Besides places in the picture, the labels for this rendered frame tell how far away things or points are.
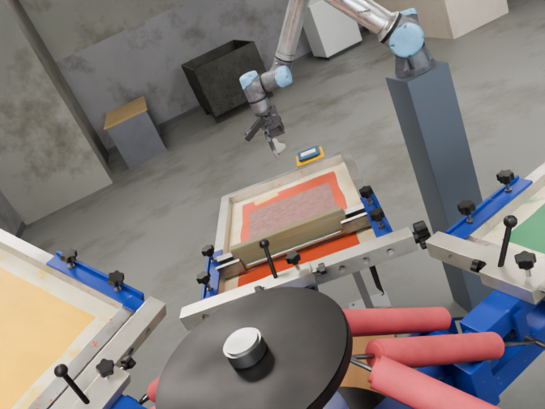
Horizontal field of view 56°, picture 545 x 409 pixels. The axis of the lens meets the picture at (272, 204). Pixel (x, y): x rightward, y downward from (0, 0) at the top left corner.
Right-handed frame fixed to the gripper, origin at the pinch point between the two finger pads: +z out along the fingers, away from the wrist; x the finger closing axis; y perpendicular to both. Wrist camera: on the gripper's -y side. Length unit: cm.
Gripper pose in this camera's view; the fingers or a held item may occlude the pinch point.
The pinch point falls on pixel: (276, 155)
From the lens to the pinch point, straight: 215.6
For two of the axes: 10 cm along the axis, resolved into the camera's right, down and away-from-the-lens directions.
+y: 9.2, -3.6, -1.4
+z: 3.8, 8.3, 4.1
